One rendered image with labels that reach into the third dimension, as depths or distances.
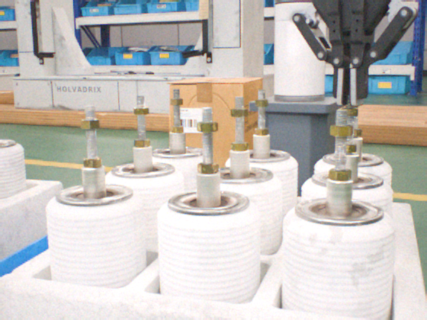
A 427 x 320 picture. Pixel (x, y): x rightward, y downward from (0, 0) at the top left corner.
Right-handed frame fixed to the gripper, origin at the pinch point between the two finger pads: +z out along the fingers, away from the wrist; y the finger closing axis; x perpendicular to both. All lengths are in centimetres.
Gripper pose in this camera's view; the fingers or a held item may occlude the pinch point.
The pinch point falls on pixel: (350, 85)
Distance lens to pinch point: 59.1
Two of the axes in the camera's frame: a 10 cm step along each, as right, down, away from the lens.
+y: -8.1, -1.1, 5.8
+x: -5.9, 1.8, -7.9
